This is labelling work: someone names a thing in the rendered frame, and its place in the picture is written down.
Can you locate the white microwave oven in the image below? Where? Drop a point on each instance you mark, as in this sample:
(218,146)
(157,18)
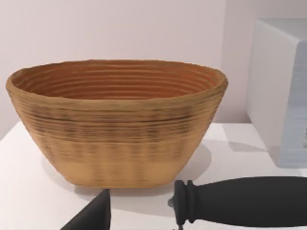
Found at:
(275,95)

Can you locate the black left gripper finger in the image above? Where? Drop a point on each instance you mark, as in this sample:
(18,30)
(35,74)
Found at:
(96,213)

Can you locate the brown woven basket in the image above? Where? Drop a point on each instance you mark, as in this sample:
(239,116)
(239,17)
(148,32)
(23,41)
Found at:
(115,134)

